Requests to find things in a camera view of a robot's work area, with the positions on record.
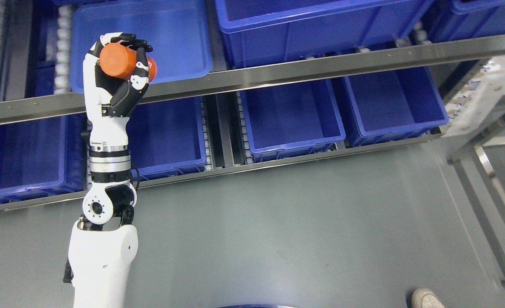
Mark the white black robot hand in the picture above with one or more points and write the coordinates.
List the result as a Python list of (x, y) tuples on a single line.
[(110, 101)]

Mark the orange cylindrical capacitor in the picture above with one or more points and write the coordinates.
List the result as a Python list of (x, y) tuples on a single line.
[(118, 61)]

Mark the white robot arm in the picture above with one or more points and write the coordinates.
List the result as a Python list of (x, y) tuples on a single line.
[(103, 241)]

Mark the white roller track inner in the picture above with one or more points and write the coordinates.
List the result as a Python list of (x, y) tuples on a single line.
[(63, 48)]

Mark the blue lower bin far left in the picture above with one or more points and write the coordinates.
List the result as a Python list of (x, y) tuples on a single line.
[(41, 158)]

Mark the shallow blue tray bin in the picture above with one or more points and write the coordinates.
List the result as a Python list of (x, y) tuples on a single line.
[(178, 31)]

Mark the large blue upper bin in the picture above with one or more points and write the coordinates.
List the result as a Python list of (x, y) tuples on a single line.
[(265, 32)]

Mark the white shoe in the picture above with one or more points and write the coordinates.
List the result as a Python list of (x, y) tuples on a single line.
[(425, 298)]

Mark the steel shelf front rail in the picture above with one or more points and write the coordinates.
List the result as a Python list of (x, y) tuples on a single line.
[(41, 107)]

